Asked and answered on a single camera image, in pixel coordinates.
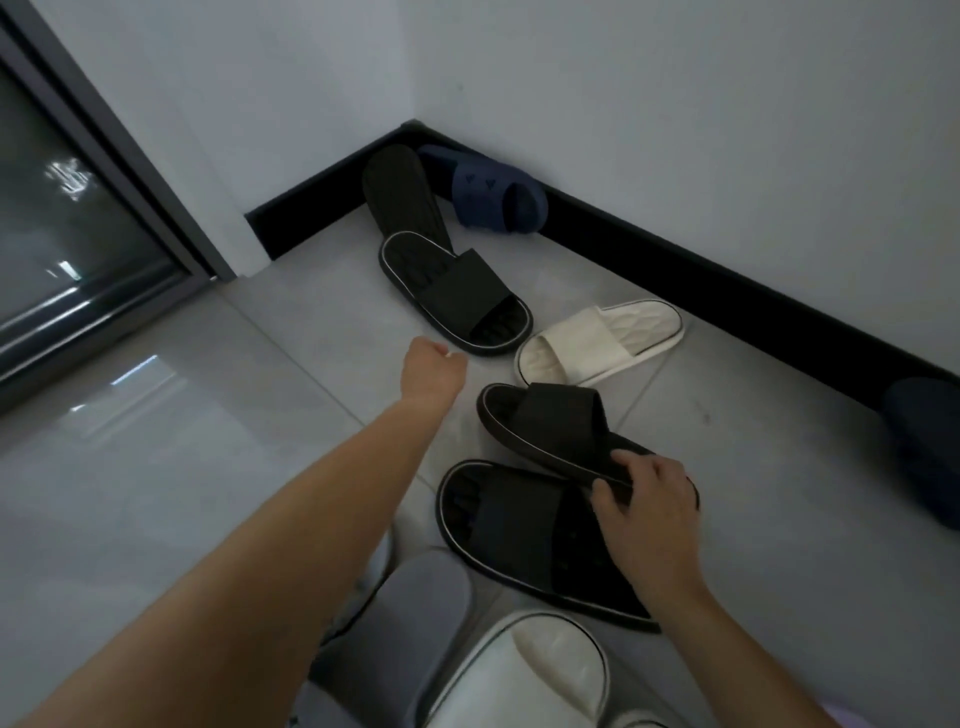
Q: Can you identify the black slipper with white trim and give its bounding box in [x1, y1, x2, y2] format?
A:
[435, 458, 663, 635]
[378, 230, 534, 358]
[477, 381, 700, 513]

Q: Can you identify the black baseboard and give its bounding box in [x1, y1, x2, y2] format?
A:
[245, 118, 960, 414]

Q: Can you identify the person's left forearm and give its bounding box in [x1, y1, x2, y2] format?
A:
[0, 396, 445, 728]

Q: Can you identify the person's right hand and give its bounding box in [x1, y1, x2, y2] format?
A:
[590, 450, 715, 610]

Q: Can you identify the glass sliding door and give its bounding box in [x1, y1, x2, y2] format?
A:
[0, 0, 241, 414]

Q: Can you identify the dark blue slipper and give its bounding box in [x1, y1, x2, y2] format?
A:
[880, 376, 960, 532]

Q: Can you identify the white quilted slipper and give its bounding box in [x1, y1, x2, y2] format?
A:
[418, 608, 613, 728]
[513, 299, 686, 389]

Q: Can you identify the black slipper with ribbed sole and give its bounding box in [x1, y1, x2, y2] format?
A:
[362, 144, 454, 256]

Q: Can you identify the person's left hand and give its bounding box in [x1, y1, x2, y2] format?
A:
[398, 336, 471, 411]

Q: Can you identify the person's right forearm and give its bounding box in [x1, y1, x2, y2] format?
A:
[651, 588, 832, 728]

